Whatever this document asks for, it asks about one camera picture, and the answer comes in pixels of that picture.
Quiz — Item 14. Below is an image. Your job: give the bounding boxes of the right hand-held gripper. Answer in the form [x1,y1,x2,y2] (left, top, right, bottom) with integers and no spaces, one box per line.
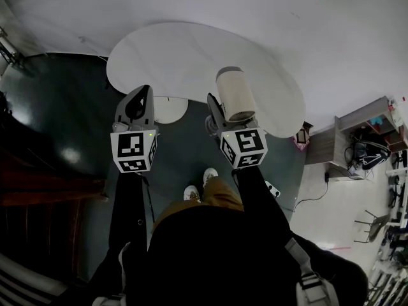
[205,92,268,170]

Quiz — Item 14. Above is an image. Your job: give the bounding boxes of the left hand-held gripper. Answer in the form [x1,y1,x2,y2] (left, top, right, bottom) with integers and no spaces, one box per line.
[110,85,159,174]

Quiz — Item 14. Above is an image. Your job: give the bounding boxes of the cream hair dryer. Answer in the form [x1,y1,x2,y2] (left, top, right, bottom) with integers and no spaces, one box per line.
[215,66,258,122]

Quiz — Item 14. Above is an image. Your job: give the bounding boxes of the person's right forearm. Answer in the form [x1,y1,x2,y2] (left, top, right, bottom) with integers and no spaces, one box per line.
[231,165,293,237]

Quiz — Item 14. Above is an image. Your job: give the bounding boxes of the person's left forearm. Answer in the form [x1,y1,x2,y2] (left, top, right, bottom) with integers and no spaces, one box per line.
[108,170,151,254]

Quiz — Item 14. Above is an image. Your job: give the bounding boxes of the white round table base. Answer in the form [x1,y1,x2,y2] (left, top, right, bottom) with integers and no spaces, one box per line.
[152,96,189,125]

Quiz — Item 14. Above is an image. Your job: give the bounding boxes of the white round table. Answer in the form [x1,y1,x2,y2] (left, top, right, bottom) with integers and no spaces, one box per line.
[106,22,307,138]

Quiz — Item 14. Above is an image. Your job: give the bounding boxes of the person's white shoe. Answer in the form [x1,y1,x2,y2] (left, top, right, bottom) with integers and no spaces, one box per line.
[203,167,219,188]
[182,185,202,203]

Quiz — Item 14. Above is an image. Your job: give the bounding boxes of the person's brown trousers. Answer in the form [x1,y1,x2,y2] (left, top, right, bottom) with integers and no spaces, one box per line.
[152,175,245,234]

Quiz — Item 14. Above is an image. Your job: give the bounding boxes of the small dark framed box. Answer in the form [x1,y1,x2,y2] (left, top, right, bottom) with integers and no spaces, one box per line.
[295,121,315,146]

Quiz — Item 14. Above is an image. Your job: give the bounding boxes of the white power strip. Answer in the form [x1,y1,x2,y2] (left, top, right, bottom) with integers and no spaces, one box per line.
[264,180,282,198]

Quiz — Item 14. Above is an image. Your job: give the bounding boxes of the grey wooden shelf unit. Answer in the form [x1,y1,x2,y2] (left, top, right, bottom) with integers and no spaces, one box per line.
[305,95,408,182]

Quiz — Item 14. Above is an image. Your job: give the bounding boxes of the dark wooden cabinet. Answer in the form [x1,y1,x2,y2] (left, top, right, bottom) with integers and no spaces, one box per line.
[0,91,108,270]

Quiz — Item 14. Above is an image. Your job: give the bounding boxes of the metal stand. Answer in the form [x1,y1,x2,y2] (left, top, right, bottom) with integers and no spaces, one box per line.
[0,26,33,77]

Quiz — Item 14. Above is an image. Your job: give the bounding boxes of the person's black jacket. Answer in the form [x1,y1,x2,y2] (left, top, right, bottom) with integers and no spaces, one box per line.
[91,202,370,306]

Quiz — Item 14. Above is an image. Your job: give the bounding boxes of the black and white bag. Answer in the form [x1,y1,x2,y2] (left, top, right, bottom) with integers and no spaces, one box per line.
[347,141,391,172]

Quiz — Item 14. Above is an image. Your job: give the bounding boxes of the blue cloth item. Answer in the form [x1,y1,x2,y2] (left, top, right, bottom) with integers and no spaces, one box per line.
[370,114,388,128]

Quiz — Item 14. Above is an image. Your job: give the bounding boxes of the grey metal chair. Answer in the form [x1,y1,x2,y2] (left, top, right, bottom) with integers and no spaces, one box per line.
[354,209,392,244]

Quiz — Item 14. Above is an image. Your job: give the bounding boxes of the white striped radiator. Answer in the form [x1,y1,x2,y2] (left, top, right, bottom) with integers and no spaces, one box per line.
[0,252,68,306]

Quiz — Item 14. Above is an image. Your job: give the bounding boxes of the black cable with adapter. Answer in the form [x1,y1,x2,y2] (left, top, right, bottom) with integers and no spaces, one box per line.
[293,170,332,210]

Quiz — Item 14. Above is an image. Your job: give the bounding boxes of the grey backpack strap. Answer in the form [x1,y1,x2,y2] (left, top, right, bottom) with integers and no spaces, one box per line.
[110,241,132,302]
[284,237,334,306]

